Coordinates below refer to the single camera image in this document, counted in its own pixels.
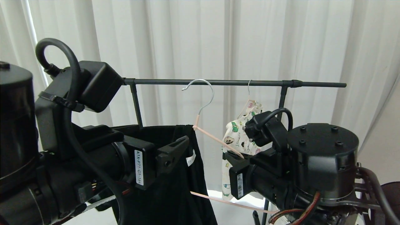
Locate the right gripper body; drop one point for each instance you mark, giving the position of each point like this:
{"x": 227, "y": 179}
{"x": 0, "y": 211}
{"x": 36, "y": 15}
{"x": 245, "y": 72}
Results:
{"x": 265, "y": 178}

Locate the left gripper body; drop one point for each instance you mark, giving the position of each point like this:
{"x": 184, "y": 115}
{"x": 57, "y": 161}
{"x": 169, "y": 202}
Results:
{"x": 125, "y": 159}

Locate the cream printed garment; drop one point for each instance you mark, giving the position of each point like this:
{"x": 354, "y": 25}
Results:
{"x": 236, "y": 137}

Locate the black garment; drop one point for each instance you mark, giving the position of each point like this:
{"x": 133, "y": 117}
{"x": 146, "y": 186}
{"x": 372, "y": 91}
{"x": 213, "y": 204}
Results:
{"x": 162, "y": 193}

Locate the pink clothes hanger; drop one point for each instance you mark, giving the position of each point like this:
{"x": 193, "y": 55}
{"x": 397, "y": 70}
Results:
{"x": 249, "y": 89}
{"x": 218, "y": 142}

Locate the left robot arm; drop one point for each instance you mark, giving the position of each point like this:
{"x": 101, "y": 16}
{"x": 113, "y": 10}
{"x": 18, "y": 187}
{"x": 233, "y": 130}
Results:
{"x": 15, "y": 125}

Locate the black clothes rack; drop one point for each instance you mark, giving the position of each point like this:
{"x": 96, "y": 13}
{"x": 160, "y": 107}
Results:
{"x": 234, "y": 82}

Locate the white curtain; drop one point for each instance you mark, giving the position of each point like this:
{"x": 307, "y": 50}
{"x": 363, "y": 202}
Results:
{"x": 187, "y": 37}

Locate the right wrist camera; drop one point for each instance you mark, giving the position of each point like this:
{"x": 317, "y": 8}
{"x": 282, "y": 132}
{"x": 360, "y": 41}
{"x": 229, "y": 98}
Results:
{"x": 265, "y": 131}

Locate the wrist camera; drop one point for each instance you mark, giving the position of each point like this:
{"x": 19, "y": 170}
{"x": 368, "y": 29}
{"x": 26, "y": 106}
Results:
{"x": 265, "y": 131}
{"x": 100, "y": 84}

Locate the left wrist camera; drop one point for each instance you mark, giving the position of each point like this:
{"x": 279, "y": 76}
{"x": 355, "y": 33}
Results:
{"x": 100, "y": 84}

